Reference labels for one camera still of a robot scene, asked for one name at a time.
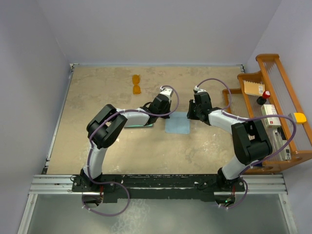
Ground blue-grey glasses case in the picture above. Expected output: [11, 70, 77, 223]
[124, 124, 153, 129]

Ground light blue cleaning cloth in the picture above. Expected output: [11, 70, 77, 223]
[165, 112, 191, 135]

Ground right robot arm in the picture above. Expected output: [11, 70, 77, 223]
[187, 89, 273, 191]

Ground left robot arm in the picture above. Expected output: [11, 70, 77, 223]
[81, 92, 172, 191]

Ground orange sunglasses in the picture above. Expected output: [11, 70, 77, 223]
[132, 74, 141, 95]

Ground brown cardboard envelope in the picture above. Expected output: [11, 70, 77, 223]
[243, 80, 265, 97]

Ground red black bottle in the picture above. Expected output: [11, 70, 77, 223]
[256, 90, 271, 105]

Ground white red box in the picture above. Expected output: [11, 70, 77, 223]
[261, 104, 281, 129]

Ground wooden tiered rack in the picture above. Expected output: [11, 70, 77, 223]
[222, 54, 312, 174]

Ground white black stapler device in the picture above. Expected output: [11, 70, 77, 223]
[272, 127, 292, 161]

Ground yellow grey sponge block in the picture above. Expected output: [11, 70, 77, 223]
[288, 112, 307, 124]

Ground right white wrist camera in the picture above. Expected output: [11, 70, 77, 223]
[193, 86, 207, 94]

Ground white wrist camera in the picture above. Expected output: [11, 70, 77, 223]
[160, 87, 174, 98]
[193, 86, 207, 94]

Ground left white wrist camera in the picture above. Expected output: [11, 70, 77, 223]
[160, 87, 174, 98]

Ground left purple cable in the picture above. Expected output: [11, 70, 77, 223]
[81, 85, 180, 216]

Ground purple cable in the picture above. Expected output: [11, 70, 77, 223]
[81, 85, 180, 216]
[194, 78, 298, 210]

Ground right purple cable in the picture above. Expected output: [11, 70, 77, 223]
[194, 78, 298, 210]

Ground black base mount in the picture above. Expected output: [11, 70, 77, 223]
[71, 173, 245, 203]

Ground aluminium frame rail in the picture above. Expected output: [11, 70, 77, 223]
[28, 174, 287, 195]

